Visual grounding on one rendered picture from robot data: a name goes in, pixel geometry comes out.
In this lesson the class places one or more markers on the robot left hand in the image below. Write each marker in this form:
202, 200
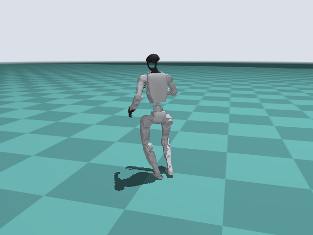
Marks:
130, 112

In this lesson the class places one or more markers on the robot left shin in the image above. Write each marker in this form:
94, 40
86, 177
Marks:
151, 159

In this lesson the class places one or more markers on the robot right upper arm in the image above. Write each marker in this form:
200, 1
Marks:
171, 85

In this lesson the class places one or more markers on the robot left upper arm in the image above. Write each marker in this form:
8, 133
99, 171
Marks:
140, 85

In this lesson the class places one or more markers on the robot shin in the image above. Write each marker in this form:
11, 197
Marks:
151, 159
167, 154

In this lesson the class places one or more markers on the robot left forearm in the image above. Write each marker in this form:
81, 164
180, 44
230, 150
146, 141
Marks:
134, 104

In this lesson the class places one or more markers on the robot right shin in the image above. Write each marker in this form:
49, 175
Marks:
167, 154

